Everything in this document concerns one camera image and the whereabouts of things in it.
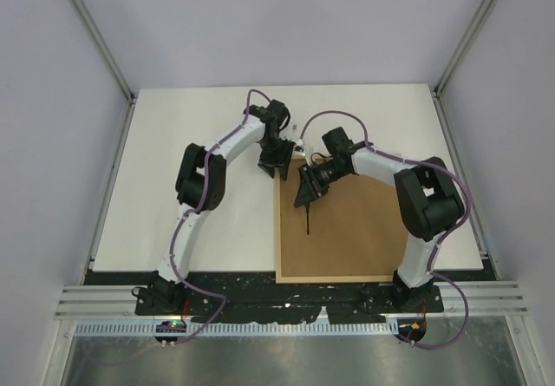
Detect right aluminium corner post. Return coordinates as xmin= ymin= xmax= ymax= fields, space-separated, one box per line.
xmin=432 ymin=0 xmax=515 ymax=99

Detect black speckled base plate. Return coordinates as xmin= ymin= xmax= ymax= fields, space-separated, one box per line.
xmin=84 ymin=271 xmax=444 ymax=324

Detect red handled screwdriver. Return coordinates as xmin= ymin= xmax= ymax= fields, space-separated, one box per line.
xmin=304 ymin=203 xmax=310 ymax=236

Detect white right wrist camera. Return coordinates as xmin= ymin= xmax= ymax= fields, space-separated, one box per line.
xmin=292 ymin=139 xmax=314 ymax=166

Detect aluminium rail across front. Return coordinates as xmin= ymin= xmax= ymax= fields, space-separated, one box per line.
xmin=55 ymin=281 xmax=528 ymax=320

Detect white slotted cable duct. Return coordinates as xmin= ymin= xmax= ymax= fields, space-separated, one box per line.
xmin=74 ymin=319 xmax=398 ymax=337

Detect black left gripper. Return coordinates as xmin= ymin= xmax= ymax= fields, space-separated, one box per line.
xmin=259 ymin=136 xmax=296 ymax=180

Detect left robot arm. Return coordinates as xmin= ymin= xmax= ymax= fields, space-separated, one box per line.
xmin=138 ymin=100 xmax=295 ymax=315

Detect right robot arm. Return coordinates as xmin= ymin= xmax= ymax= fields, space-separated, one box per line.
xmin=294 ymin=128 xmax=466 ymax=311

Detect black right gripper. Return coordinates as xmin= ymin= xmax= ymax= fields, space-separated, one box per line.
xmin=296 ymin=160 xmax=349 ymax=207

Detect left aluminium corner post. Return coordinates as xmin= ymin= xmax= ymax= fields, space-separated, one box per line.
xmin=54 ymin=0 xmax=136 ymax=103

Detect wooden picture frame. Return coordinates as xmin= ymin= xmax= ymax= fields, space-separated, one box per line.
xmin=274 ymin=159 xmax=408 ymax=284

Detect aluminium corner post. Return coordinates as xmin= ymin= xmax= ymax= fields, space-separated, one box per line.
xmin=432 ymin=0 xmax=515 ymax=99
xmin=54 ymin=0 xmax=136 ymax=103

